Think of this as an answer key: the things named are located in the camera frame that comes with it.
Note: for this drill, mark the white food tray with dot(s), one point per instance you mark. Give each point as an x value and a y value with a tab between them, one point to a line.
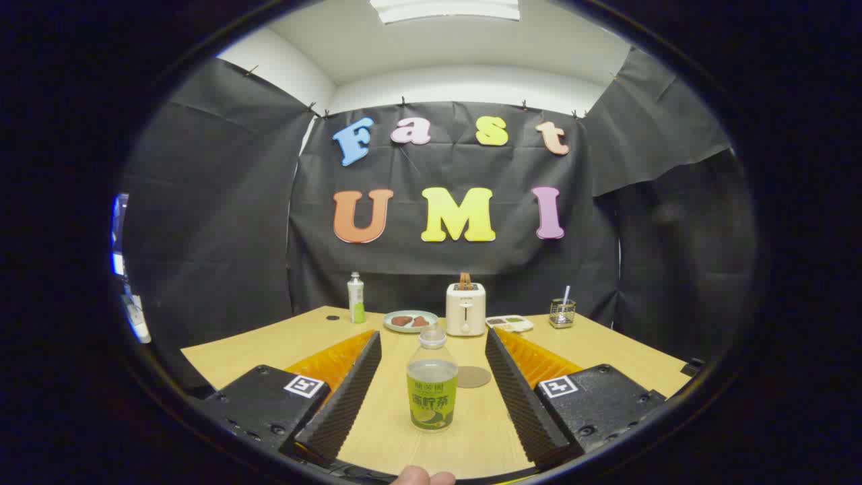
510	324

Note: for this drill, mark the small white green bottle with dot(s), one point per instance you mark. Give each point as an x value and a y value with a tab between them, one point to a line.
356	300

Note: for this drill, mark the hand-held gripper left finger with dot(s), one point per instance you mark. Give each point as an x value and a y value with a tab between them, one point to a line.
347	404

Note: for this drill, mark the round brown coaster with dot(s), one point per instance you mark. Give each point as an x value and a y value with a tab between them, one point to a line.
477	377

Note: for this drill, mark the green label juice bottle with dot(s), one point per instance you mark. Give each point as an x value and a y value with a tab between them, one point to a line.
431	404

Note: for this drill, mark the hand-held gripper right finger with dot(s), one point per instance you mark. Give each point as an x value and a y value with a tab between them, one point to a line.
518	404

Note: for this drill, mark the brown toast slice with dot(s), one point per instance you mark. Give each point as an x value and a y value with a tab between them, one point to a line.
465	280

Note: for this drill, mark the ceiling light panel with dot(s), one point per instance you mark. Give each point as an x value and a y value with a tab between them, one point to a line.
444	9

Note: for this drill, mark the pale green plate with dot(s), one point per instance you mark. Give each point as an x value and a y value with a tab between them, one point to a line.
411	329

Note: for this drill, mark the brown meat slice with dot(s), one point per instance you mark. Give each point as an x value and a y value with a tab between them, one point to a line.
402	320
421	321

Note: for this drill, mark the black table edge clamp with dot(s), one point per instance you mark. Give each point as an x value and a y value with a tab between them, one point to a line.
692	367

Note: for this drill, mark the white toaster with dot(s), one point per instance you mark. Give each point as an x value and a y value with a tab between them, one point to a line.
465	310

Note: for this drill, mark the wooden table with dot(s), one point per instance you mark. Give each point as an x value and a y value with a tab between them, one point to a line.
390	431

